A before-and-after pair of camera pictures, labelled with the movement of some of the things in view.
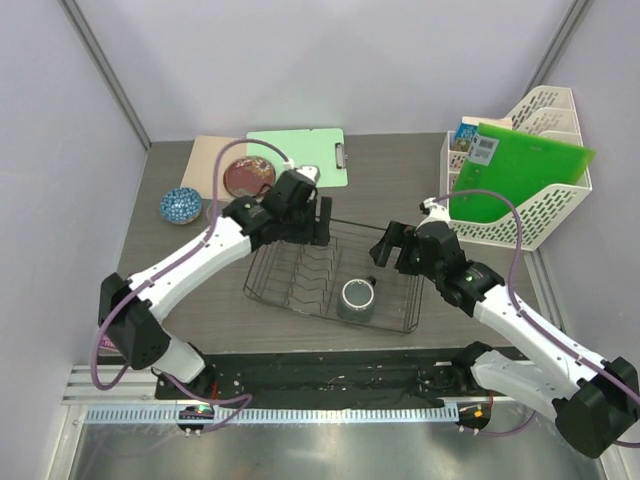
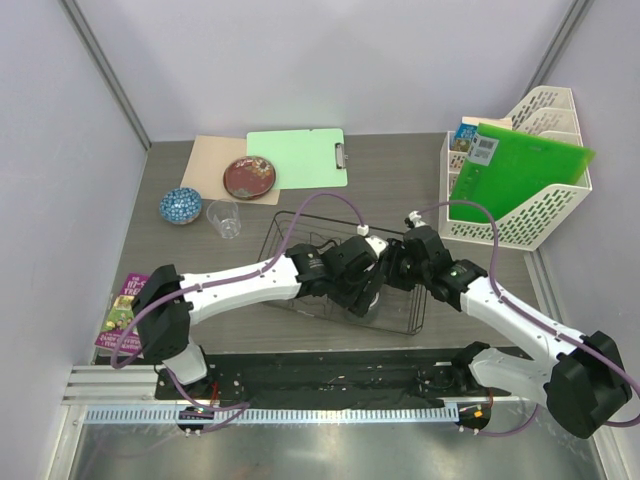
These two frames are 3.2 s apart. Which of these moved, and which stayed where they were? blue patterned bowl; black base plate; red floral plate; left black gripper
Moved: left black gripper
Stayed: blue patterned bowl; black base plate; red floral plate
